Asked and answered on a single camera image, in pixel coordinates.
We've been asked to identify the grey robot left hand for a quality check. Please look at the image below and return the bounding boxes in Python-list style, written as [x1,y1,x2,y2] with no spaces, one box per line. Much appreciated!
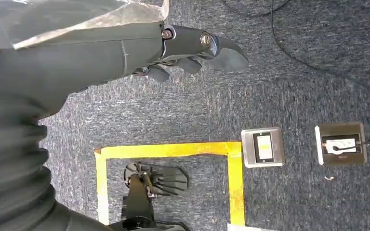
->
[0,21,250,129]

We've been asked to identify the clear plastic hand cover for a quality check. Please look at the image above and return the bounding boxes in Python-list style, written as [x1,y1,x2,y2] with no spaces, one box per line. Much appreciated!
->
[0,0,170,59]

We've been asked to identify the yellow floor tape outline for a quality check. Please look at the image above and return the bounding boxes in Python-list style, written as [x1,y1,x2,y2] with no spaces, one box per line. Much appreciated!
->
[94,141,246,227]

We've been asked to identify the ribbed grey left arm sleeve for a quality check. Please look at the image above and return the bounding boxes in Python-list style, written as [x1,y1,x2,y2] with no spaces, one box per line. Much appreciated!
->
[0,122,113,231]

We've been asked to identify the silver closed floor socket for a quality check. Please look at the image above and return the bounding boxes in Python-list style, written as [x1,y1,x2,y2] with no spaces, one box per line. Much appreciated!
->
[240,126,286,168]

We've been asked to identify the pale flat sheet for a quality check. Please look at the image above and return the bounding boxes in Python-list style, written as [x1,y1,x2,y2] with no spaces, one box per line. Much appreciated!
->
[226,223,279,231]

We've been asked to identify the white plug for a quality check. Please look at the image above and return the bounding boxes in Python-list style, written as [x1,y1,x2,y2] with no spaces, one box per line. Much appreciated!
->
[322,138,363,156]

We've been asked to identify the brown open floor socket box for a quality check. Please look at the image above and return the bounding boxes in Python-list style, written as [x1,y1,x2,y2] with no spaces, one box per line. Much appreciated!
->
[314,121,368,166]

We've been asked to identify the black floor cable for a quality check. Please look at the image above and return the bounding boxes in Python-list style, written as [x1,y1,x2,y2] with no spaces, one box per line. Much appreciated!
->
[270,0,370,146]
[222,0,291,18]

